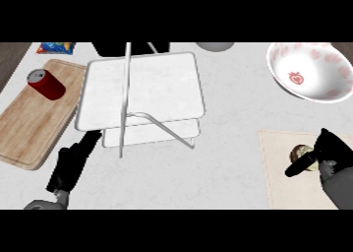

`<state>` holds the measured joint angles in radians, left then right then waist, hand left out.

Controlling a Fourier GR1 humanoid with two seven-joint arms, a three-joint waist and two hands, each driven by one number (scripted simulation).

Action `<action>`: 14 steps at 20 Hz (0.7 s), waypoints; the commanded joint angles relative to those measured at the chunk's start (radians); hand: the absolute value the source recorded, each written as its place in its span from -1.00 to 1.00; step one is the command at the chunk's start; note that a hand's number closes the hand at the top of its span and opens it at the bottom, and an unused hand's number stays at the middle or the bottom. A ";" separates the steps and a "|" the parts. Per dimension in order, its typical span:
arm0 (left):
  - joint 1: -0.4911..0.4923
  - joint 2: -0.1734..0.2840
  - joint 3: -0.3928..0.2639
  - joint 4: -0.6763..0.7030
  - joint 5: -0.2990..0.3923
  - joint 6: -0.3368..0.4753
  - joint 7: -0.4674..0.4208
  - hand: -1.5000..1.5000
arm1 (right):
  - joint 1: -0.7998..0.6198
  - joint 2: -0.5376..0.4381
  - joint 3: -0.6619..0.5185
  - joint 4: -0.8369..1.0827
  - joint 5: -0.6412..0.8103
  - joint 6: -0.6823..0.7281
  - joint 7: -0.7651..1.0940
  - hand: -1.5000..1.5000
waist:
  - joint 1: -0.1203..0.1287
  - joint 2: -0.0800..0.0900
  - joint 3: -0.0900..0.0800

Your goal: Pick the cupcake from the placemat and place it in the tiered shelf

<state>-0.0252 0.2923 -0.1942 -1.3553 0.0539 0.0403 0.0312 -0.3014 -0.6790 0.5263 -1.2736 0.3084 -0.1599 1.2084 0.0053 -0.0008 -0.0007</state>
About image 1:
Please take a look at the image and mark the grey round object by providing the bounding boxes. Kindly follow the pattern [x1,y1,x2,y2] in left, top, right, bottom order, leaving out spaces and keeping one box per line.
[196,41,237,53]

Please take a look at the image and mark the beige placemat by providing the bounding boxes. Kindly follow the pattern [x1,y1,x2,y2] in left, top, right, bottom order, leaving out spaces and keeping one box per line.
[258,129,353,211]

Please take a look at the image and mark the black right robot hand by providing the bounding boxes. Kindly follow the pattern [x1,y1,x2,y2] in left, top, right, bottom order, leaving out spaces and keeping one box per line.
[284,127,353,178]

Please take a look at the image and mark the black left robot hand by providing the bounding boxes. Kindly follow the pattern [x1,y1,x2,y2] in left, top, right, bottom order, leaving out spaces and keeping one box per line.
[45,130,104,195]

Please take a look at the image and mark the wooden cutting board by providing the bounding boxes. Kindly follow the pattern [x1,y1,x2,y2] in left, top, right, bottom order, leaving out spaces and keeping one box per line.
[0,58,90,171]

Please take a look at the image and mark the black appliance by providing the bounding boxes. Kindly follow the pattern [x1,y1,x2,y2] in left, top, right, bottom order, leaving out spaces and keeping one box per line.
[91,41,172,59]

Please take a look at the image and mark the white tiered shelf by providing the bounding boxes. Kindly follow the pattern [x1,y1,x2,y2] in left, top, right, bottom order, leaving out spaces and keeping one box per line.
[75,41,209,159]

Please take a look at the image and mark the brown cupcake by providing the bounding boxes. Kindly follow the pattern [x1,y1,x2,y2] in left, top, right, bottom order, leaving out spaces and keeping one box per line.
[290,144,321,173]

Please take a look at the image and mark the red soda can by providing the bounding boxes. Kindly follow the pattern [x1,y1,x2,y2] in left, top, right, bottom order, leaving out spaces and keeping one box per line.
[28,68,67,101]

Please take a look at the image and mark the white strawberry print bowl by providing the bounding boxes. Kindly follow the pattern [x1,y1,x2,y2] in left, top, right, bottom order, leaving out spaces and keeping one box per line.
[267,42,353,104]

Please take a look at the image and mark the blue snack packet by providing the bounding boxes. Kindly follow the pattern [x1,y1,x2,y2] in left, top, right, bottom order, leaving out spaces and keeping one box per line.
[36,41,78,55]

